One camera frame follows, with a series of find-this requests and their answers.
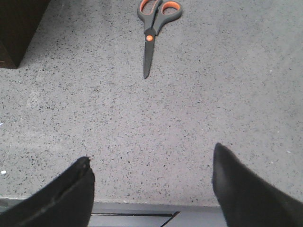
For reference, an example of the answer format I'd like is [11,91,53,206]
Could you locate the grey orange scissors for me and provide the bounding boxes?
[137,0,183,79]

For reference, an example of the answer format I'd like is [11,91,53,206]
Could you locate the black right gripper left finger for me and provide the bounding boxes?
[0,157,95,227]

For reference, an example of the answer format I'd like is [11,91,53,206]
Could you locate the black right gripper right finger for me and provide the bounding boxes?
[212,143,303,227]

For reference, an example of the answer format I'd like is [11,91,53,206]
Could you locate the dark wooden drawer cabinet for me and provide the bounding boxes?
[0,0,50,69]

